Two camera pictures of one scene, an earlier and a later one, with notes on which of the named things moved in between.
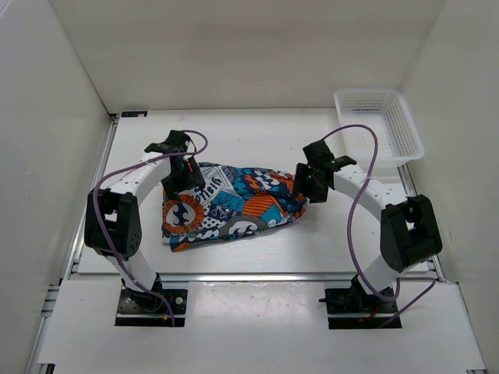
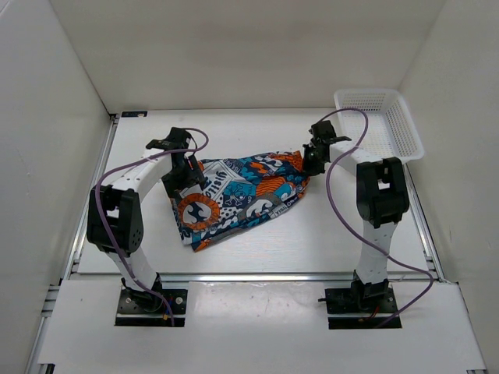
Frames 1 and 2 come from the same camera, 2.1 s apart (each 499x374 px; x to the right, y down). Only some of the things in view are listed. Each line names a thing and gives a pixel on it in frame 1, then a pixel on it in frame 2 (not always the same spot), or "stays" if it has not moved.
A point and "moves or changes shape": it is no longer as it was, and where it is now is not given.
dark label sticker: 134,114 stays
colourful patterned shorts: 235,200 moves or changes shape
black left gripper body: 184,179 stays
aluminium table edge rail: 90,276 stays
